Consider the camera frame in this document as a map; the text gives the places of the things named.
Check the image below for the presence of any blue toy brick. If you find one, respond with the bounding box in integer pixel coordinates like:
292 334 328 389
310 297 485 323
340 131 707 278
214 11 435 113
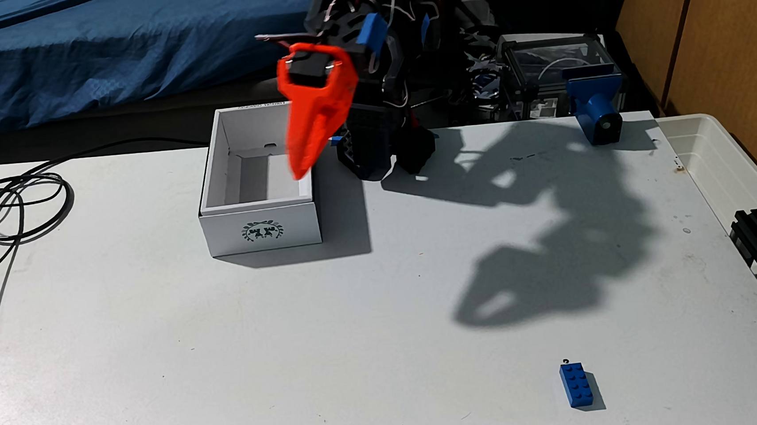
559 361 596 410

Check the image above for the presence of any white cardboard box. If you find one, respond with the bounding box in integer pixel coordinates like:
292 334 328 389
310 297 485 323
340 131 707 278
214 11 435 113
190 98 323 259

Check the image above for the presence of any dark machine with fan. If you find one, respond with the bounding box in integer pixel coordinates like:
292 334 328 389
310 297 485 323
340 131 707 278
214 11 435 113
454 0 509 124

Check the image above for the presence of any blue bed sheet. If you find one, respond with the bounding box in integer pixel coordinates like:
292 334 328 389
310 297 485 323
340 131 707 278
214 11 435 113
0 0 339 139

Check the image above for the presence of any white plastic bin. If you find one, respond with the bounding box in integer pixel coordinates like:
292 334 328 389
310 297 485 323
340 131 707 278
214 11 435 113
657 109 757 261

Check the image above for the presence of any wooden cabinet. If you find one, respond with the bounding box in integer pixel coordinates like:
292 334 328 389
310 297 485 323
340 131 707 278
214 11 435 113
613 0 757 226

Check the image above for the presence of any grey bed frame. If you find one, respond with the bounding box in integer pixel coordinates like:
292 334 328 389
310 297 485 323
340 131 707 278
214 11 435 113
0 63 356 165

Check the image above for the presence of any long black cable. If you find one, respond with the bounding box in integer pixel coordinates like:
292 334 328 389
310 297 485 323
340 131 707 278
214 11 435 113
0 133 225 386

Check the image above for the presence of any clear acrylic enclosure box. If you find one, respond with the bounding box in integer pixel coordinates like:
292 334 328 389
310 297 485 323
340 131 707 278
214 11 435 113
496 26 620 123

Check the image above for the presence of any black coiled cable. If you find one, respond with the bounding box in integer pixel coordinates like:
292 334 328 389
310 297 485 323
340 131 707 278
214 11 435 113
0 169 79 248

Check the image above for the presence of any blue printed clamp mount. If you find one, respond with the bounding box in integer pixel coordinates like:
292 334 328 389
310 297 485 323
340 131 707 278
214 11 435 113
563 66 629 149

